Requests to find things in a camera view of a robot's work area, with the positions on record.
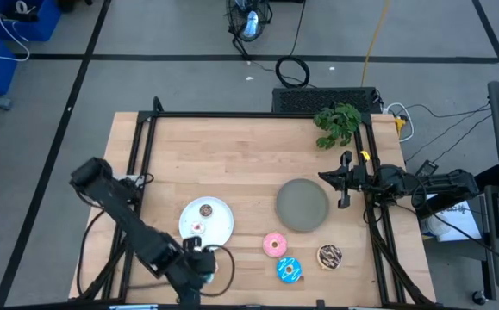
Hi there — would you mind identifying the white paper sheet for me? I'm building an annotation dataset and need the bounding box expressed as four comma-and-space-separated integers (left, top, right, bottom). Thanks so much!
421, 201, 483, 242

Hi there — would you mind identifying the green leafy plant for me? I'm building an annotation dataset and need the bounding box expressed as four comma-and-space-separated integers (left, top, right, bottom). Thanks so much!
312, 102, 363, 151

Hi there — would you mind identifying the thin black cable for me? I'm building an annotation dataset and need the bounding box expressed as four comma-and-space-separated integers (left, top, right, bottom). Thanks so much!
403, 102, 491, 120
403, 114, 491, 164

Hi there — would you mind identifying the white round cup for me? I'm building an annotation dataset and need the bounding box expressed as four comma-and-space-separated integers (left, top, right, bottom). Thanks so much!
425, 214, 451, 236

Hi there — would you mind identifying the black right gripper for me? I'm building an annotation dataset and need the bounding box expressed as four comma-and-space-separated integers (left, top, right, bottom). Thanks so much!
317, 150, 369, 210

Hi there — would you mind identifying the yellow floor cable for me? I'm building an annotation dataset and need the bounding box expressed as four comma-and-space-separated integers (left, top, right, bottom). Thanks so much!
360, 0, 392, 87

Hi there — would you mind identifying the black power adapter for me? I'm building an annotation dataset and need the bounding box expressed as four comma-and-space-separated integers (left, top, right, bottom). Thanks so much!
416, 159, 439, 177

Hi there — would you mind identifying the black coiled floor cable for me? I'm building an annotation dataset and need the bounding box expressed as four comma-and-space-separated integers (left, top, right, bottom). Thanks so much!
274, 0, 311, 89

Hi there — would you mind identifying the black metal table frame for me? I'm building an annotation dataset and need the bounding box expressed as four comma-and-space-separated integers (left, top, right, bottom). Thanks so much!
76, 96, 435, 309

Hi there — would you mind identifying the white cable over bins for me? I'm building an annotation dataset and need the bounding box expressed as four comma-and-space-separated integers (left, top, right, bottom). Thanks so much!
0, 0, 31, 62

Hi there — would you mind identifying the large chocolate frosted donut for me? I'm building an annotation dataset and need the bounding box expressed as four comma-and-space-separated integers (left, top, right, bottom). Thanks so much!
316, 243, 344, 271

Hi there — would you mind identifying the black floor fan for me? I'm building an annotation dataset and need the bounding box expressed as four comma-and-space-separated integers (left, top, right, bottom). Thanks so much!
226, 0, 273, 59

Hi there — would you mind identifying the white round plate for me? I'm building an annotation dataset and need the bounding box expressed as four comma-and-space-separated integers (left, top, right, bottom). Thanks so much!
178, 196, 235, 251

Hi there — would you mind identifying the large blue frosted donut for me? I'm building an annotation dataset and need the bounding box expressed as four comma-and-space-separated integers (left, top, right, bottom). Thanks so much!
275, 256, 303, 285

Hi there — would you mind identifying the grey round plate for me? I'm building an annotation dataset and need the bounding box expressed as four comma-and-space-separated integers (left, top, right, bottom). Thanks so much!
275, 177, 331, 233

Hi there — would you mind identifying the large pink frosted donut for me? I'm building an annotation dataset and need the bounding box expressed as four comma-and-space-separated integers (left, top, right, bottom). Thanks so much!
261, 232, 289, 259

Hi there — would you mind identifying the black desk support bar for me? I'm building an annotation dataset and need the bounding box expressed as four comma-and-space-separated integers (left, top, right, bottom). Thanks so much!
415, 165, 499, 220

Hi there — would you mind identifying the blue bin with black items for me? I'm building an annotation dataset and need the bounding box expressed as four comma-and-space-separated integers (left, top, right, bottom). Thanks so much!
0, 0, 63, 43

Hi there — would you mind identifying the black perforated computer case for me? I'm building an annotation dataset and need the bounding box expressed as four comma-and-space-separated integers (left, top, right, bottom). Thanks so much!
271, 86, 383, 115

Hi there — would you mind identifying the white looped power cable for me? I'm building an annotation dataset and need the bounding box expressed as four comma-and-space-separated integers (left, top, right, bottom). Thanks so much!
382, 102, 416, 143

